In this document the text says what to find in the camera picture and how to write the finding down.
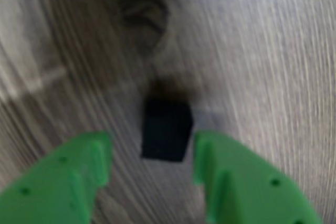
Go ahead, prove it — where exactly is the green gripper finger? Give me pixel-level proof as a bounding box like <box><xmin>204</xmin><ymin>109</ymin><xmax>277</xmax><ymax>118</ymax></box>
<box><xmin>193</xmin><ymin>130</ymin><xmax>323</xmax><ymax>224</ymax></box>
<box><xmin>0</xmin><ymin>131</ymin><xmax>112</xmax><ymax>224</ymax></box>

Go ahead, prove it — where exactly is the black cube stone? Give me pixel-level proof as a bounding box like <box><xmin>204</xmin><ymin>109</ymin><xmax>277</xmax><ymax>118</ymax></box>
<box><xmin>141</xmin><ymin>98</ymin><xmax>194</xmax><ymax>163</ymax></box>

